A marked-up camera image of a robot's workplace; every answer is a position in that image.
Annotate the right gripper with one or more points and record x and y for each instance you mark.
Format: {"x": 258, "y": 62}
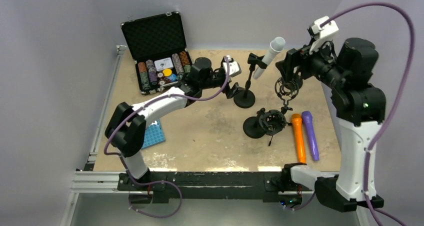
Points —
{"x": 295, "y": 58}

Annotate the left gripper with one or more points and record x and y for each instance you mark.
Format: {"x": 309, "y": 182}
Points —
{"x": 229, "y": 93}

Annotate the black shock mount round stand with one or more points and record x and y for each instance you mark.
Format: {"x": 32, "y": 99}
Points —
{"x": 264, "y": 123}

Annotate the black tripod shock mount stand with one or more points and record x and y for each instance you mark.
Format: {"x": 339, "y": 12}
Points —
{"x": 285, "y": 98}

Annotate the purple microphone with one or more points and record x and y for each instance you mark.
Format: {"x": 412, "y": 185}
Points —
{"x": 307, "y": 121}

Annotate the orange microphone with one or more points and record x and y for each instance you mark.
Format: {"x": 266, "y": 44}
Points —
{"x": 296, "y": 122}

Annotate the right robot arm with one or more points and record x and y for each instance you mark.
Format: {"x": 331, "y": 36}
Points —
{"x": 360, "y": 111}

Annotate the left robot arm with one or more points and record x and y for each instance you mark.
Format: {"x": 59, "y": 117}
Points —
{"x": 126, "y": 128}

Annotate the black clip round base stand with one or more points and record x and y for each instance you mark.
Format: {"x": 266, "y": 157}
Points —
{"x": 246, "y": 98}

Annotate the white microphone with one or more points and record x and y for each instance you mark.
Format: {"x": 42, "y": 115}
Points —
{"x": 276, "y": 46}

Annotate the yellow chip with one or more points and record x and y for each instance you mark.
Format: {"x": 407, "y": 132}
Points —
{"x": 167, "y": 72}

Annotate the white card box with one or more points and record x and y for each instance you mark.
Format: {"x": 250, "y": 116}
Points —
{"x": 162, "y": 64}

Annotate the black poker chip case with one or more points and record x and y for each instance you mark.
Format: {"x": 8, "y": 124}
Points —
{"x": 153, "y": 38}

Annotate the blue building baseplate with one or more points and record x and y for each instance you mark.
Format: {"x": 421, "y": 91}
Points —
{"x": 154, "y": 135}

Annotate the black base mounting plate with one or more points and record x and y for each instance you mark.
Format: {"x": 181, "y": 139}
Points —
{"x": 268, "y": 187}

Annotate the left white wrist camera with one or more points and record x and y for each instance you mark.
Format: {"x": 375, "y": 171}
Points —
{"x": 231, "y": 67}

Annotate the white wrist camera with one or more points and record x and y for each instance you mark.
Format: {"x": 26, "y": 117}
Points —
{"x": 321, "y": 34}
{"x": 231, "y": 67}

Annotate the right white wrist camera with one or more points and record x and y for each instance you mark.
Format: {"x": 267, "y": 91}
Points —
{"x": 321, "y": 34}

